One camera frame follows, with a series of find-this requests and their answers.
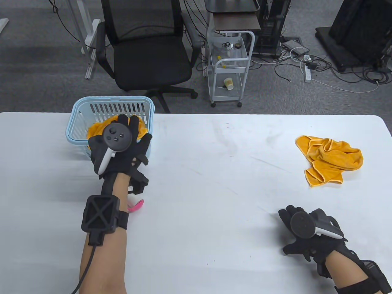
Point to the black power adapter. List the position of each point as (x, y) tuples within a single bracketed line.
[(312, 65)]

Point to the black display stand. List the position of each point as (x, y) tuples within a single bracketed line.
[(361, 30)]

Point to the grey tracking controller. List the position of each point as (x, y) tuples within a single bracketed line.
[(301, 225), (118, 136)]

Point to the person's right hand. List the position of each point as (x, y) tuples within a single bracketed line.
[(309, 249)]

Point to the black office chair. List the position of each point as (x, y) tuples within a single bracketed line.
[(153, 64)]

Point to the pink lint roller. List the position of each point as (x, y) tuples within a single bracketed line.
[(136, 206)]

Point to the white desk foot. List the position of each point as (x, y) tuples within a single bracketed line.
[(3, 25)]

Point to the yellow square towel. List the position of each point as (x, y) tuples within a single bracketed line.
[(337, 156), (96, 128)]

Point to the black computer tower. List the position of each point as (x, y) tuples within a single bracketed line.
[(272, 27)]

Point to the white power strip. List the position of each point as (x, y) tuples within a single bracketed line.
[(307, 75)]

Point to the person's right forearm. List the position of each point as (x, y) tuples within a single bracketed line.
[(346, 271)]

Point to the white desk leg frame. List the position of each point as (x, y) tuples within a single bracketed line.
[(93, 36)]

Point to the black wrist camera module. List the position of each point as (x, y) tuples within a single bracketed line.
[(101, 214), (376, 277)]

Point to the white utility cart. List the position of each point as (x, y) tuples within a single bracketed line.
[(229, 92)]

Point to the paper cup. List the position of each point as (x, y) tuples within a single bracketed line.
[(228, 83)]

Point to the brown board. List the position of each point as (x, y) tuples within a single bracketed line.
[(235, 22)]

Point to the person's left hand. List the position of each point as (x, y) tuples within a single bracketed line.
[(125, 162)]

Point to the person's left forearm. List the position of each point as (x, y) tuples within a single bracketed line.
[(104, 266)]

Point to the light blue plastic basket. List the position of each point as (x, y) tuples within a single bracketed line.
[(128, 98)]

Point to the grey power adapter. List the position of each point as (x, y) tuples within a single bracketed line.
[(291, 46)]

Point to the black side table top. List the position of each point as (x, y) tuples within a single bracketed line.
[(229, 4)]

